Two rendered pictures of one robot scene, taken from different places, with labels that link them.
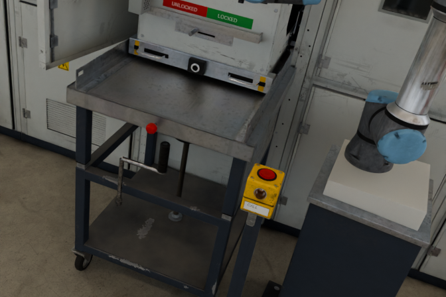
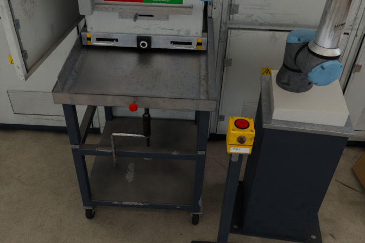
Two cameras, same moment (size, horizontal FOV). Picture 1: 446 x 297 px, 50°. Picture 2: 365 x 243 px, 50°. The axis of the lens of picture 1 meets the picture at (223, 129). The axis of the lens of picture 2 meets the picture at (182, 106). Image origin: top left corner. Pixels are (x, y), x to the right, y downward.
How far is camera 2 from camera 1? 31 cm
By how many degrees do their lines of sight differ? 13
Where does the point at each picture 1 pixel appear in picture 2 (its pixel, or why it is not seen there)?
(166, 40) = (113, 27)
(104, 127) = not seen: hidden behind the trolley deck
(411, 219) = (339, 120)
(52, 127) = (18, 112)
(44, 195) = (35, 168)
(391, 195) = (321, 107)
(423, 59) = (332, 8)
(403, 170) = not seen: hidden behind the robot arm
